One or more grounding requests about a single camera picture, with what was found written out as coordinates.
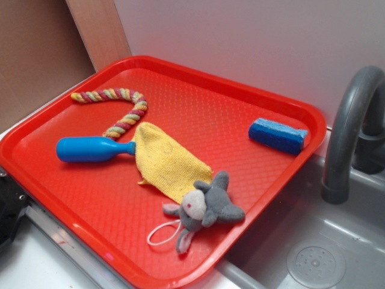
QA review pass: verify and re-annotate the yellow knitted cloth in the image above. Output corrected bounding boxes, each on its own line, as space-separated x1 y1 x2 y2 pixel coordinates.
133 122 212 204

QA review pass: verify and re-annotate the red plastic tray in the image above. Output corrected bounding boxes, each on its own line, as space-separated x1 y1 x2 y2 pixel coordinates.
1 56 326 288

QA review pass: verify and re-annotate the grey plush donkey toy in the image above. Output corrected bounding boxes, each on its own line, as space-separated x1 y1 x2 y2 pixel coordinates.
147 171 245 254

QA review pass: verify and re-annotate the blue sponge block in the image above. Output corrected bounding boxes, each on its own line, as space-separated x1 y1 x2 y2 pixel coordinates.
248 118 308 155

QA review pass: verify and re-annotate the blue plastic bottle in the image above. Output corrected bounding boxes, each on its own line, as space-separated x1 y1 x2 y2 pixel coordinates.
56 137 136 163

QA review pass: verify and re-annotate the grey plastic sink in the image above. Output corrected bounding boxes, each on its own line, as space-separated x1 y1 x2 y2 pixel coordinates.
217 157 384 288

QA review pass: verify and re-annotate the grey plastic faucet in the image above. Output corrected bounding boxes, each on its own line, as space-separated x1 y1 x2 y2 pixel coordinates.
321 66 384 204

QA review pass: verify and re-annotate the brown cardboard panel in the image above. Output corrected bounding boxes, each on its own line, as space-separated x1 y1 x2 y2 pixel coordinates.
1 1 131 131

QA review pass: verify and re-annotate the black object at left edge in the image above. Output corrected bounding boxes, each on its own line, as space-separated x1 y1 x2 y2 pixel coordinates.
1 173 28 252

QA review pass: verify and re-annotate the multicolored twisted rope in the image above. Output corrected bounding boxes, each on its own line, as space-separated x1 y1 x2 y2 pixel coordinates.
70 87 149 140

